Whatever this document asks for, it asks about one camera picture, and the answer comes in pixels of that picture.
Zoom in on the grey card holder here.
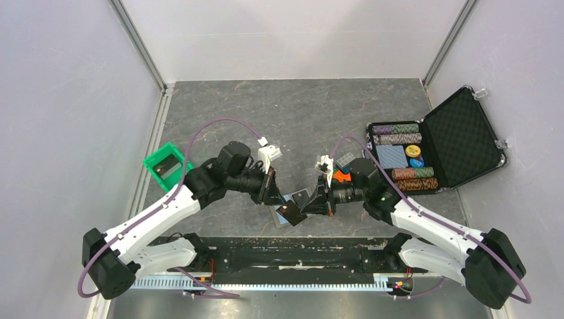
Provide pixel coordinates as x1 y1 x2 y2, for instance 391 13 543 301
269 192 297 229

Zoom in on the poker chip row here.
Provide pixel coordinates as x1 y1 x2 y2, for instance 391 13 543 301
374 133 422 145
372 124 420 136
395 177 439 192
391 167 434 180

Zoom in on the blue round chip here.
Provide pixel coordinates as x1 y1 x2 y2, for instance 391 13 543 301
409 158 425 168

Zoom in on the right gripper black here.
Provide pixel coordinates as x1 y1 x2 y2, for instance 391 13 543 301
301 173 367 217

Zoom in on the green plastic bin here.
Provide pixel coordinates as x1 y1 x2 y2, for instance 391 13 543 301
143 142 184 193

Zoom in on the black poker chip case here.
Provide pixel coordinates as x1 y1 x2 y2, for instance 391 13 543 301
366 86 507 195

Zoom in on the blue playing card deck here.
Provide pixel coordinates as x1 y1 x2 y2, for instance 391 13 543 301
376 145 408 169

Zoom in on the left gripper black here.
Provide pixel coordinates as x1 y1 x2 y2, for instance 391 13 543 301
227 163 287 207

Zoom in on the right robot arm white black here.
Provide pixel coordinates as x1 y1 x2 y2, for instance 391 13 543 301
301 155 531 309

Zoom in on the orange curved block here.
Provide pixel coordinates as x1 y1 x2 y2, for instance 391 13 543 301
332 170 351 183

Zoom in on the bottom poker chip row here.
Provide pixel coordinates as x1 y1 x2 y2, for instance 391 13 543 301
395 177 439 192

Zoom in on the grey toy brick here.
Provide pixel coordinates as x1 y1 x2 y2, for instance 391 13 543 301
337 152 356 167

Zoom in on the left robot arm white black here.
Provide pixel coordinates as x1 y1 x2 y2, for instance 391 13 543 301
78 141 283 300

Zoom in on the yellow dealer button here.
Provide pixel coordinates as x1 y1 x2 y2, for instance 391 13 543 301
405 145 422 158

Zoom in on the top poker chip row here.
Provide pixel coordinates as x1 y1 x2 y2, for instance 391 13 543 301
372 124 420 136

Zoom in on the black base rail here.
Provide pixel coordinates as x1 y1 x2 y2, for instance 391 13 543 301
159 233 422 285

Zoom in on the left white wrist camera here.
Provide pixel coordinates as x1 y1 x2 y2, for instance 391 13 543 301
257 136 282 173

